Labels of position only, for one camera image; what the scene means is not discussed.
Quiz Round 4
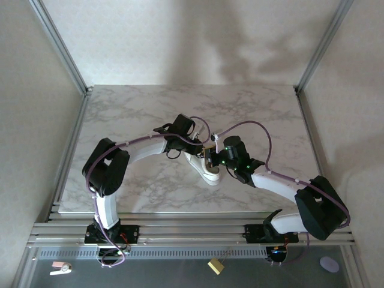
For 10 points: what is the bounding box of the white sneaker shoe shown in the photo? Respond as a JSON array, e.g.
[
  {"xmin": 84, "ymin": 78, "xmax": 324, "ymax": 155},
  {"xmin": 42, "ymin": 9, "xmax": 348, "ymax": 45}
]
[{"xmin": 183, "ymin": 149, "xmax": 222, "ymax": 187}]

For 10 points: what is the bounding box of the brass padlock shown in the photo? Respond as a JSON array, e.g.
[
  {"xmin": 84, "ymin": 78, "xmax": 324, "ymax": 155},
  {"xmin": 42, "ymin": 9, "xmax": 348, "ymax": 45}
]
[{"xmin": 207, "ymin": 251, "xmax": 232, "ymax": 275}]

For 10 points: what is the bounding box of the black controller board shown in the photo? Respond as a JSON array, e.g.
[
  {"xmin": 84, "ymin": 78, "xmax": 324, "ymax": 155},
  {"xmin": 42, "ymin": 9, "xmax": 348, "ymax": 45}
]
[{"xmin": 266, "ymin": 244, "xmax": 289, "ymax": 266}]

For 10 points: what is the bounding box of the purple round disc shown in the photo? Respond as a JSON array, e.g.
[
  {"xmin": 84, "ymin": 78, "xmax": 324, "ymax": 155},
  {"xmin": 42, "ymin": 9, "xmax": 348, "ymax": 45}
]
[{"xmin": 319, "ymin": 256, "xmax": 339, "ymax": 273}]

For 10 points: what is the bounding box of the pink white small tool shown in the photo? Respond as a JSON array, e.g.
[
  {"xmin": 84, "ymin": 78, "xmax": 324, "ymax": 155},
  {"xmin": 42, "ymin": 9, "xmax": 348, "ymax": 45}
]
[{"xmin": 49, "ymin": 261, "xmax": 73, "ymax": 276}]

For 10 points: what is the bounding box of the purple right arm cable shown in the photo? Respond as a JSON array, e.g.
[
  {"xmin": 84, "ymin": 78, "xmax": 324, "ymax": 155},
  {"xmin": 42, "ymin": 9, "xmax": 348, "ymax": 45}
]
[{"xmin": 218, "ymin": 120, "xmax": 352, "ymax": 266}]

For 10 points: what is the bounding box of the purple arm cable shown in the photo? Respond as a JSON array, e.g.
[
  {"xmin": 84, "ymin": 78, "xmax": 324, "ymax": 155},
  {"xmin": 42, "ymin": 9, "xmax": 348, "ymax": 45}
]
[
  {"xmin": 85, "ymin": 115, "xmax": 211, "ymax": 268},
  {"xmin": 218, "ymin": 120, "xmax": 352, "ymax": 266}
]

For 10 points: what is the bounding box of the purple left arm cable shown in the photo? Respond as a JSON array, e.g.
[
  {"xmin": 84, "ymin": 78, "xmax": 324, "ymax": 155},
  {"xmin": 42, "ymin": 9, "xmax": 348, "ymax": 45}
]
[{"xmin": 85, "ymin": 115, "xmax": 211, "ymax": 268}]

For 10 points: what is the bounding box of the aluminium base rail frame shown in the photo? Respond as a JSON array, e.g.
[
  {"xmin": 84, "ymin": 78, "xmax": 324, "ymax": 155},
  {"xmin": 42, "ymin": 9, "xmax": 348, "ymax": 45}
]
[{"xmin": 26, "ymin": 209, "xmax": 358, "ymax": 249}]

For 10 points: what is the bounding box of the aluminium table side rail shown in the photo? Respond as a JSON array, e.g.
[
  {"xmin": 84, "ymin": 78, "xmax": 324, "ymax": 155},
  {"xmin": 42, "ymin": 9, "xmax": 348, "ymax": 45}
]
[
  {"xmin": 295, "ymin": 89, "xmax": 329, "ymax": 193},
  {"xmin": 44, "ymin": 91, "xmax": 91, "ymax": 221}
]

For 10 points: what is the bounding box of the grey slotted cable duct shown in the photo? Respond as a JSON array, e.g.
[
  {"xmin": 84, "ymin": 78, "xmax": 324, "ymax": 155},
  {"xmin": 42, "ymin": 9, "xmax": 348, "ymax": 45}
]
[{"xmin": 37, "ymin": 246, "xmax": 268, "ymax": 260}]

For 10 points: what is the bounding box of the aluminium frame post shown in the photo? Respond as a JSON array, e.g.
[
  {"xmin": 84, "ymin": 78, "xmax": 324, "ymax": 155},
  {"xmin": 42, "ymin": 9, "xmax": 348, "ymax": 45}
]
[
  {"xmin": 28, "ymin": 0, "xmax": 93, "ymax": 96},
  {"xmin": 293, "ymin": 0, "xmax": 355, "ymax": 94}
]

